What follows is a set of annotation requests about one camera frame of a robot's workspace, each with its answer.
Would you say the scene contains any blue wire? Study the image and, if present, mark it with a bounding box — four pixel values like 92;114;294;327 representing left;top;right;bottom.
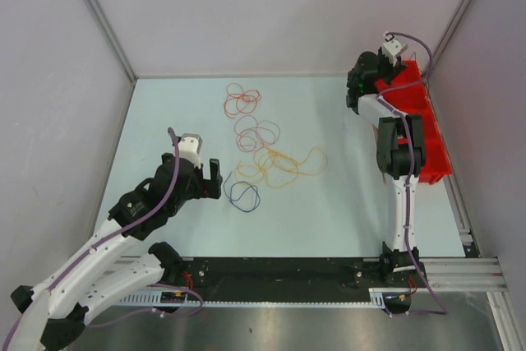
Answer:
224;172;261;213

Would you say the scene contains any orange yellow wire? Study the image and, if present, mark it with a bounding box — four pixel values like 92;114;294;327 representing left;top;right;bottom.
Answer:
233;143;329;190

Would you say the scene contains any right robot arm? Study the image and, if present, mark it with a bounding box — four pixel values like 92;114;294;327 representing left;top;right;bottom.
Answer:
346;51;427;286

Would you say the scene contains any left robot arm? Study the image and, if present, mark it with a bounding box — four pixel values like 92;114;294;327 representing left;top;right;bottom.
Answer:
3;153;223;350

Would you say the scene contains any red compartment bin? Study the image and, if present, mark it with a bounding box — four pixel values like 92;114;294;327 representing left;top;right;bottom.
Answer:
376;60;452;185

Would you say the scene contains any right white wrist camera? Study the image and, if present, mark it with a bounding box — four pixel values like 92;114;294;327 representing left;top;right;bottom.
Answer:
380;32;408;67

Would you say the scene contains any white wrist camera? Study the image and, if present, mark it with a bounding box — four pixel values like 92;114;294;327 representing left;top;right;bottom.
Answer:
380;32;408;67
178;133;203;174

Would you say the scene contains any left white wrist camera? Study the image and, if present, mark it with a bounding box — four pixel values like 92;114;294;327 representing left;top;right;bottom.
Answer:
178;133;203;174

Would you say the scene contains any pink wire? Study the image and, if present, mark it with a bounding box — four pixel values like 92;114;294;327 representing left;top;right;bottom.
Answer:
233;114;281;153

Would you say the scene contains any red orange wire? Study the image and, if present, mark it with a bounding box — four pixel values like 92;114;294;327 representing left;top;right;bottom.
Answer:
223;81;263;118

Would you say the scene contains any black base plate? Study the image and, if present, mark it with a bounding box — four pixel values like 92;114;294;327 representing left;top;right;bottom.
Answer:
160;257;423;303

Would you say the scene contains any grey slotted cable duct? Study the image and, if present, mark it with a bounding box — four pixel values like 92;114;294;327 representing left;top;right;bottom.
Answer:
76;288;416;309

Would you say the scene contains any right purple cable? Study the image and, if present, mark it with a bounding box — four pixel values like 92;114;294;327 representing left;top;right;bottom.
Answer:
376;30;449;316

